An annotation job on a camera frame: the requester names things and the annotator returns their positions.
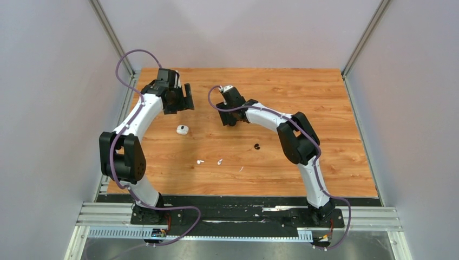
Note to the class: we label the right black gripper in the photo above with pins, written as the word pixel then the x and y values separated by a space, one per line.
pixel 228 118

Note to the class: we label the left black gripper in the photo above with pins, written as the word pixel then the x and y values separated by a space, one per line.
pixel 185 103

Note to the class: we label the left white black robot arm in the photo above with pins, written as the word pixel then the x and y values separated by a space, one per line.
pixel 121 156

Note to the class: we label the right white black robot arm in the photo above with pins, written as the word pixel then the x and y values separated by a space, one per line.
pixel 299 142

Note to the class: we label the white earbud charging case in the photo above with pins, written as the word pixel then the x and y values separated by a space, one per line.
pixel 182 130

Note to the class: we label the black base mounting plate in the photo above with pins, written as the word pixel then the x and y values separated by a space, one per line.
pixel 239 216

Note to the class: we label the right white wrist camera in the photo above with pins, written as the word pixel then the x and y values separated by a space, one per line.
pixel 224 89

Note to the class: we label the left aluminium corner post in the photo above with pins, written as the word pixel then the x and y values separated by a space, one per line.
pixel 103 19

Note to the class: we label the aluminium corner post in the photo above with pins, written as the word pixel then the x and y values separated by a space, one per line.
pixel 367 33
pixel 103 19

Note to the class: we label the white slotted cable duct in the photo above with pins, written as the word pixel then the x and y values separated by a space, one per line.
pixel 149 234

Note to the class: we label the aluminium frame rail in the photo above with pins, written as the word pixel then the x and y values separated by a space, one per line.
pixel 363 218

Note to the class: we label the right aluminium corner post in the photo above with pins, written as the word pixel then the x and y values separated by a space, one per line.
pixel 367 33

